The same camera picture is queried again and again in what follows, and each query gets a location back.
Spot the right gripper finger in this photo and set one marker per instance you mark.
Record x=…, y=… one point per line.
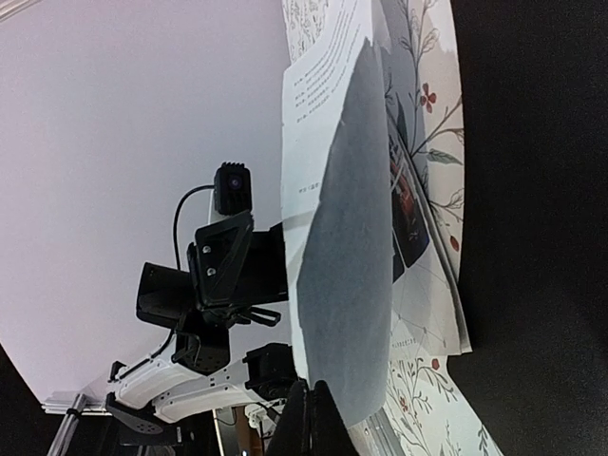
x=311, y=425

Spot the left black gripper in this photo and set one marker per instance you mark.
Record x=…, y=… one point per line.
x=234, y=272

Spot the colour printed brochure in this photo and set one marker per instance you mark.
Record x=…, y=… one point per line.
x=427, y=181

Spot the blue file folder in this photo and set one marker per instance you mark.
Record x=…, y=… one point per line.
x=533, y=274

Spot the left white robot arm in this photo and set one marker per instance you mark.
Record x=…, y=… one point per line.
x=193, y=371

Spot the floral patterned table mat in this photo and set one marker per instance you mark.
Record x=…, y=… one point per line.
x=427, y=411

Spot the aluminium front rail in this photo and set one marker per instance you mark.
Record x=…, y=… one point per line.
x=375, y=436

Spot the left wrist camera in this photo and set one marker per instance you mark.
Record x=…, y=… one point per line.
x=232, y=189

